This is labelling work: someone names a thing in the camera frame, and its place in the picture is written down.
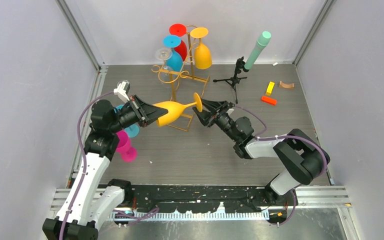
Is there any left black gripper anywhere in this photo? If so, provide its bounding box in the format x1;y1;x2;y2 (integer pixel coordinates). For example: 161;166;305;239
109;95;167;134

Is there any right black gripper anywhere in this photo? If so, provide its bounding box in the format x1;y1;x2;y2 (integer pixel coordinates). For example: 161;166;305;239
193;98;240;142

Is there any yellow wine glass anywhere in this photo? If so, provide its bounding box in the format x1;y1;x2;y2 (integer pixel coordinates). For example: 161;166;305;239
190;27;213;70
153;92;203;127

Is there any blue wine glass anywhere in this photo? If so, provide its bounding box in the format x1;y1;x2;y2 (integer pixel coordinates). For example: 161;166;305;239
163;34;183;72
114;104;141;139

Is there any pink wine glass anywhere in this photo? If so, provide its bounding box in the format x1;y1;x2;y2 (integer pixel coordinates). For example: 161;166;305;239
116;130;138;162

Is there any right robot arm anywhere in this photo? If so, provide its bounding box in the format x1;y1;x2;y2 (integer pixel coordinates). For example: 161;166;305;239
192;99;331;205

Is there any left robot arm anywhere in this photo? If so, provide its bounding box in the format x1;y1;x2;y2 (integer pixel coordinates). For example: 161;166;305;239
42;95;169;240

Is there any rear clear wine glass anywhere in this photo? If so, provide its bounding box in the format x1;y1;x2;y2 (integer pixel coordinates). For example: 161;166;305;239
155;47;172;84

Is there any red wine glass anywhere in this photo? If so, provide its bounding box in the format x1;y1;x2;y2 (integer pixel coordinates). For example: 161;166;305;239
169;23;188;61

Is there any black tripod stand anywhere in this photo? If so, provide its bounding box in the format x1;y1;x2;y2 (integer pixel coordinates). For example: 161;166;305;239
212;56;249;104

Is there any orange block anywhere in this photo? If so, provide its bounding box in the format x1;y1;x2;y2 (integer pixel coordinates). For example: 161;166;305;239
261;95;277;106

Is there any yellow block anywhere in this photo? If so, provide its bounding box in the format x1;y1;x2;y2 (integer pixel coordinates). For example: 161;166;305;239
265;81;275;96

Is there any wooden arch block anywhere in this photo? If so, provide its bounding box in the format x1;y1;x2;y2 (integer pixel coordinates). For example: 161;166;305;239
278;81;295;89

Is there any mint green microphone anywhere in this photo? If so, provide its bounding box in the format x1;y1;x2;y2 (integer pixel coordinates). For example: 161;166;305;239
243;31;272;72

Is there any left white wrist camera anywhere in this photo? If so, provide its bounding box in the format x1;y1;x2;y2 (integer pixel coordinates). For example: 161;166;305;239
113;80;130;103

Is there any gold wire glass rack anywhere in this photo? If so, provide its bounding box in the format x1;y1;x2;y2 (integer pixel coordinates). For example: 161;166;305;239
151;25;211;133

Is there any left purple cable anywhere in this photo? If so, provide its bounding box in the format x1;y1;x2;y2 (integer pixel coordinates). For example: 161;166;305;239
57;92;115;240

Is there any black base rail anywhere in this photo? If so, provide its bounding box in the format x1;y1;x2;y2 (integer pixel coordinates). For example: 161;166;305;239
119;184;298;214

